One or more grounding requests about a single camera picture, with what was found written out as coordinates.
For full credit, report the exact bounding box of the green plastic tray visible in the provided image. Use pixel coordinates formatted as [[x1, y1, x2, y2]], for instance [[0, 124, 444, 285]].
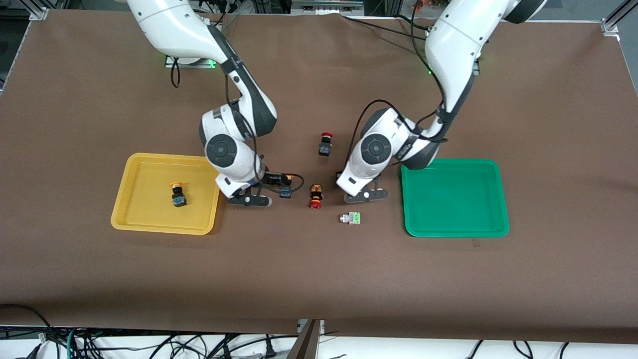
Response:
[[401, 158, 510, 238]]

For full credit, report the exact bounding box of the brown table cover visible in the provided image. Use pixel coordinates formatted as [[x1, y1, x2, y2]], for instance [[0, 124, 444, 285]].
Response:
[[0, 10, 638, 345]]

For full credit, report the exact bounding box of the yellow plastic tray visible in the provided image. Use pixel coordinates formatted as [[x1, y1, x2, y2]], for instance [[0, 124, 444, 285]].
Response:
[[110, 153, 224, 236]]

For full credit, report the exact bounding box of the grey metal table leg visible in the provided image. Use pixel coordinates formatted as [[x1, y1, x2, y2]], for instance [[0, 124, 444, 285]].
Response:
[[286, 319, 321, 359]]

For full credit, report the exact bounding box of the grey equipment box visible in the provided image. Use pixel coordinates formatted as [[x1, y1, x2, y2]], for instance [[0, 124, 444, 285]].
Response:
[[291, 0, 365, 16]]

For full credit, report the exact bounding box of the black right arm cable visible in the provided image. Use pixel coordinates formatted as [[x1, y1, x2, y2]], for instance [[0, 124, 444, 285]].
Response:
[[170, 57, 306, 193]]

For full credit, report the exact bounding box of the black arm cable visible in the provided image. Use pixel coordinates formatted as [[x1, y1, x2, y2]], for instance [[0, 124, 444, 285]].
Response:
[[348, 12, 450, 168], [170, 57, 306, 193]]

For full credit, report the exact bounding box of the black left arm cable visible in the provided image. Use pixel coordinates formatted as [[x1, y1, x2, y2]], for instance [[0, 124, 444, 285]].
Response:
[[348, 12, 450, 168]]

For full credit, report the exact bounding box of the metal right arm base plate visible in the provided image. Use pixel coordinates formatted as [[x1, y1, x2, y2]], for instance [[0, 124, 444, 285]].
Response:
[[164, 54, 218, 69]]

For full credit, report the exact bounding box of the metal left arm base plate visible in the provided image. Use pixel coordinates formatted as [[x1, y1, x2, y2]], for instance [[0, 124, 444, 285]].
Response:
[[427, 56, 481, 77]]

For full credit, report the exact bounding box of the black cable on table cover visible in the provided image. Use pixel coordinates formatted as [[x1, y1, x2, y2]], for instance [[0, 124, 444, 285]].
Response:
[[341, 14, 430, 41]]

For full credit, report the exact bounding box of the thick black floor cable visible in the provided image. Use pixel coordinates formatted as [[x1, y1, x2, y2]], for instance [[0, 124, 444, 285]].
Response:
[[0, 304, 53, 346]]

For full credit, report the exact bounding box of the aluminium frame profile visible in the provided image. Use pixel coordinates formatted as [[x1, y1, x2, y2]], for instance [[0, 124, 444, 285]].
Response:
[[600, 0, 638, 36]]

